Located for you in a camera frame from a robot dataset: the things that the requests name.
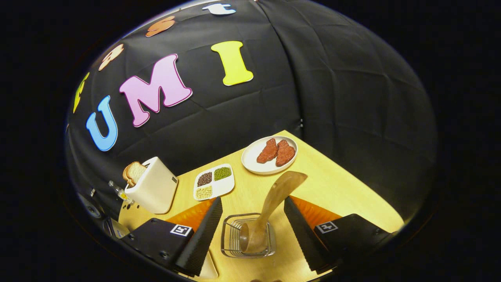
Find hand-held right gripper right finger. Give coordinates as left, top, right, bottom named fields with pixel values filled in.
left=283, top=196, right=394, bottom=275

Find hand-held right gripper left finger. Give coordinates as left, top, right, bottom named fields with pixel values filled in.
left=121, top=197, right=223, bottom=277

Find metal wire chopstick holder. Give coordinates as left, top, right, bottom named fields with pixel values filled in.
left=220, top=213, right=277, bottom=259

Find wooden spoon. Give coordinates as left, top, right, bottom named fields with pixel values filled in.
left=239, top=171, right=308, bottom=253

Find white divided dish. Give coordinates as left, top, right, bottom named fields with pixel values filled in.
left=193, top=163, right=235, bottom=201

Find white toaster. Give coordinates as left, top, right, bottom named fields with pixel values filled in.
left=124, top=157, right=179, bottom=214

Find white round plate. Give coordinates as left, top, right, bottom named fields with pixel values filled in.
left=241, top=136, right=298, bottom=175

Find small glass bottle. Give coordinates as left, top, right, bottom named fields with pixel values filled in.
left=108, top=180, right=133, bottom=205

